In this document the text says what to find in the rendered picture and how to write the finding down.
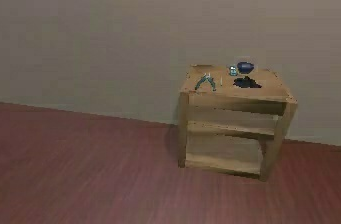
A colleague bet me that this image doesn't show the light wooden shelf table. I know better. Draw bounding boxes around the light wooden shelf table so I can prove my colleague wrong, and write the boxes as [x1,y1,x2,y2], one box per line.
[177,64,299,183]

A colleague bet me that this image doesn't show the flat black cloth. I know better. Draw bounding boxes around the flat black cloth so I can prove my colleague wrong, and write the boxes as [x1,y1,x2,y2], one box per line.
[233,75,263,90]

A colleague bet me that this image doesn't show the dark blue round bowl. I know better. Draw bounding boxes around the dark blue round bowl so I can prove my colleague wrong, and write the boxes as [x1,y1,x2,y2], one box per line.
[236,60,256,75]

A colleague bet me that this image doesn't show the teal handled pliers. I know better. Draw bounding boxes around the teal handled pliers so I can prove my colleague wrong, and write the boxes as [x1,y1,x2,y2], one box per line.
[194,72,218,92]

